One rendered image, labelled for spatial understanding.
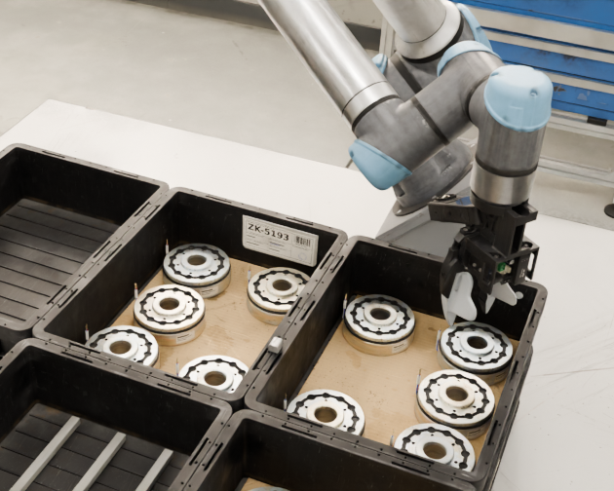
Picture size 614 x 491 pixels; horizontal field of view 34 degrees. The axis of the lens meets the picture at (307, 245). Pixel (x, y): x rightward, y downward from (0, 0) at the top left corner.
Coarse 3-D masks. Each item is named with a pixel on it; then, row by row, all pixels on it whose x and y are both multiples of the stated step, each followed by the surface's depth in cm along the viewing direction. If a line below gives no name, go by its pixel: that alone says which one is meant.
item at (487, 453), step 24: (360, 240) 149; (336, 264) 144; (528, 288) 142; (312, 312) 135; (288, 336) 130; (528, 336) 133; (264, 384) 123; (264, 408) 119; (504, 408) 121; (336, 432) 117; (408, 456) 115; (480, 456) 115; (480, 480) 112
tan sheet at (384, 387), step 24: (336, 336) 146; (432, 336) 147; (336, 360) 142; (360, 360) 142; (384, 360) 142; (408, 360) 142; (432, 360) 143; (312, 384) 138; (336, 384) 138; (360, 384) 138; (384, 384) 138; (408, 384) 138; (504, 384) 139; (384, 408) 134; (408, 408) 135; (384, 432) 131
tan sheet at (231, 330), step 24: (240, 264) 159; (144, 288) 153; (240, 288) 154; (216, 312) 149; (240, 312) 149; (216, 336) 144; (240, 336) 145; (264, 336) 145; (168, 360) 140; (240, 360) 141
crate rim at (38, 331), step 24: (168, 192) 156; (192, 192) 157; (144, 216) 151; (264, 216) 153; (288, 216) 153; (120, 240) 145; (336, 240) 148; (96, 264) 141; (72, 288) 136; (312, 288) 138; (48, 312) 132; (288, 312) 134; (48, 336) 128; (120, 360) 125; (264, 360) 126; (192, 384) 122; (240, 384) 123; (240, 408) 122
